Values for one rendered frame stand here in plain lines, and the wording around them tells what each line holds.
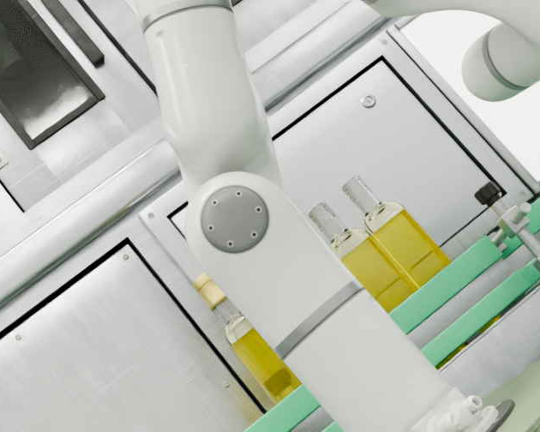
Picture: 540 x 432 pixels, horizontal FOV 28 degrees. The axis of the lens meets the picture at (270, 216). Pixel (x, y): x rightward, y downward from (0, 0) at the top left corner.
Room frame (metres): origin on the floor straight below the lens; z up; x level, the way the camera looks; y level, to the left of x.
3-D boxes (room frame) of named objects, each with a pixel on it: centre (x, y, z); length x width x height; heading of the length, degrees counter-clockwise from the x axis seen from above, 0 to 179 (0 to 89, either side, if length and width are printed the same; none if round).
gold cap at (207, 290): (1.36, 0.12, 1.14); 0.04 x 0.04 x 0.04
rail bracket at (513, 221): (1.30, -0.21, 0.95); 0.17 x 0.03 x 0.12; 12
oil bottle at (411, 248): (1.40, -0.11, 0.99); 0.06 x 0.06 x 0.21; 12
